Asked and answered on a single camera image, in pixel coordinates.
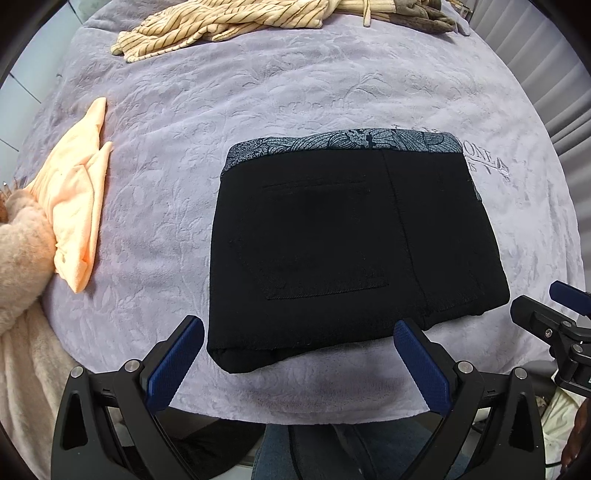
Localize brown garment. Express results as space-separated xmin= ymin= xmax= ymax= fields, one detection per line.
xmin=388 ymin=0 xmax=470 ymax=36

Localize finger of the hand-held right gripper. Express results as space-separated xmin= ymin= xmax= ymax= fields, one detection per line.
xmin=510 ymin=294 xmax=575 ymax=344
xmin=549 ymin=280 xmax=591 ymax=319

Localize black pants with patterned lining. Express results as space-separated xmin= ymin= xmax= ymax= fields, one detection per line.
xmin=206 ymin=128 xmax=511 ymax=374

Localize person's legs in jeans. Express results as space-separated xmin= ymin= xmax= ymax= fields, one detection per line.
xmin=252 ymin=421 xmax=467 ymax=480

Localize fluffy beige blanket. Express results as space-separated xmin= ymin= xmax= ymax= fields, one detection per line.
xmin=0 ymin=188 xmax=95 ymax=464

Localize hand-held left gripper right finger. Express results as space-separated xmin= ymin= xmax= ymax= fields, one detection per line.
xmin=393 ymin=318 xmax=548 ymax=480

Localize white cloth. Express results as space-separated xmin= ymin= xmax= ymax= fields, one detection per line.
xmin=538 ymin=387 xmax=583 ymax=468

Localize beige striped garment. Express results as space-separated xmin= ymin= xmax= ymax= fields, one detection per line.
xmin=111 ymin=0 xmax=398 ymax=64

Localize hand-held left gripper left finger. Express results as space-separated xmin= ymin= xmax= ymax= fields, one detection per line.
xmin=50 ymin=315 xmax=206 ymax=480

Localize orange cloth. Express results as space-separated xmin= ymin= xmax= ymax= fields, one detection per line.
xmin=25 ymin=97 xmax=114 ymax=294

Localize purple embossed blanket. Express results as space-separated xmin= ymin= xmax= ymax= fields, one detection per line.
xmin=9 ymin=9 xmax=583 ymax=426

